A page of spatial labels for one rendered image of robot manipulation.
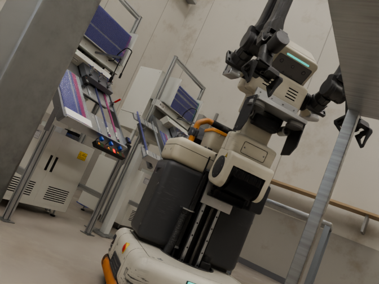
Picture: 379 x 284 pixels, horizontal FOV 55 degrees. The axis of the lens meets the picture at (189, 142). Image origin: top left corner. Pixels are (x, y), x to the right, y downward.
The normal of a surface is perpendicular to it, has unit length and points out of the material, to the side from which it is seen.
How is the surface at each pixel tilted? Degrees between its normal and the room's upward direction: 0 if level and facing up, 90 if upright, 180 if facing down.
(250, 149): 98
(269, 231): 90
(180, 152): 90
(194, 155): 90
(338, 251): 90
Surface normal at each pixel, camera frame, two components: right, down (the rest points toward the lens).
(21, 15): -0.44, -0.32
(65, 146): 0.81, 0.26
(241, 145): 0.25, 0.11
